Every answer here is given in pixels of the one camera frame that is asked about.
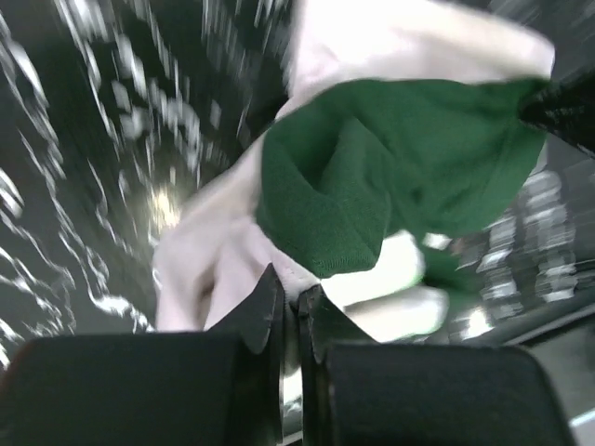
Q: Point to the black marble pattern mat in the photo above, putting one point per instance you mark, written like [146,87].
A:
[114,112]

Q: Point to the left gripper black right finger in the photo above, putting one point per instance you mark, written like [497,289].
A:
[357,392]

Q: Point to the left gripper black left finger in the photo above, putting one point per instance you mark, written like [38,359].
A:
[218,387]

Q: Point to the white green raglan t-shirt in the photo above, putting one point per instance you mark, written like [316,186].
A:
[401,122]

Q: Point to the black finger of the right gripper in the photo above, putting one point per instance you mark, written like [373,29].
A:
[565,110]

